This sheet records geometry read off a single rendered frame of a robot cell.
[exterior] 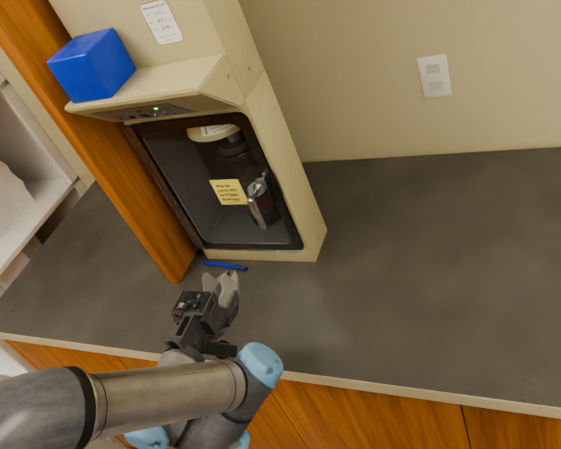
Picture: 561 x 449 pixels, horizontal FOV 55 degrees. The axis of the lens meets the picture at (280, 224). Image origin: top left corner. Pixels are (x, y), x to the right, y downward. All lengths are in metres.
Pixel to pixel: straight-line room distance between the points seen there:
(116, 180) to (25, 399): 0.75
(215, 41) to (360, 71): 0.55
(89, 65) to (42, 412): 0.63
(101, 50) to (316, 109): 0.70
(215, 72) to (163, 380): 0.53
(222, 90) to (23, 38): 0.40
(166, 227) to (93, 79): 0.50
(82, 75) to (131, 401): 0.61
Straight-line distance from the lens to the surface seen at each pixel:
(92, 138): 1.25
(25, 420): 0.62
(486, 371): 1.08
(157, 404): 0.71
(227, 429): 0.91
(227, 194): 1.23
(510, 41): 1.39
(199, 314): 0.96
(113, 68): 1.08
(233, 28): 1.06
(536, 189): 1.39
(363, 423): 1.36
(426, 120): 1.51
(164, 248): 1.42
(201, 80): 0.95
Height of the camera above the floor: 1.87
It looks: 39 degrees down
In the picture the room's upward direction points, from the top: 25 degrees counter-clockwise
